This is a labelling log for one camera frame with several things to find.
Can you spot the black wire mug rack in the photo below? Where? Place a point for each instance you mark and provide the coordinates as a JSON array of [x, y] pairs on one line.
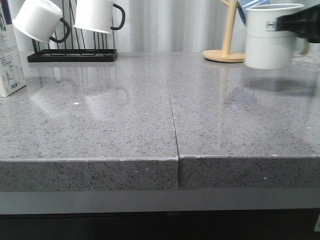
[[80, 46]]

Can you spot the white mug black handle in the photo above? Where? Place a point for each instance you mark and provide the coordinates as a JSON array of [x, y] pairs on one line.
[[38, 19], [97, 15]]

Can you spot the white mug black handle right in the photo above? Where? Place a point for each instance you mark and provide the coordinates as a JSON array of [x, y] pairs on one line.
[[97, 15]]

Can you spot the white ribbed HOME mug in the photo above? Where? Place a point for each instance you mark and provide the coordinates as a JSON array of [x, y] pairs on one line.
[[266, 48]]

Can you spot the white mug black handle left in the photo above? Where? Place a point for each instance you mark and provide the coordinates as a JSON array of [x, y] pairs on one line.
[[38, 19]]

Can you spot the wooden mug tree stand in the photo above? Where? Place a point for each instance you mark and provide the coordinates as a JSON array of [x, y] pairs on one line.
[[225, 55]]

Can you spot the blue enamel mug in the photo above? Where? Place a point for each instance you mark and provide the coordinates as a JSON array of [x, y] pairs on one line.
[[244, 5]]

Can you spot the white blue milk carton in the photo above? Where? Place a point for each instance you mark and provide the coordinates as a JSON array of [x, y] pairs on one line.
[[11, 70]]

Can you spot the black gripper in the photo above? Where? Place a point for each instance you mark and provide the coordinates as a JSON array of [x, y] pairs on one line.
[[305, 24]]

